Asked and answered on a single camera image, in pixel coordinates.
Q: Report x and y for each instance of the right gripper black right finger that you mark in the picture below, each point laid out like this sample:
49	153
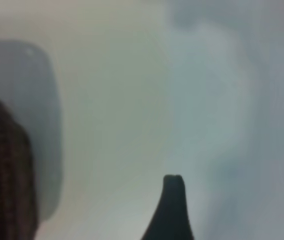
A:
181	215

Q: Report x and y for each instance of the dark brown woven basket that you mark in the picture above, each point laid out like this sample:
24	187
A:
7	162

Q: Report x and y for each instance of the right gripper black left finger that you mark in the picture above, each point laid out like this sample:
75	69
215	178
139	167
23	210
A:
164	215

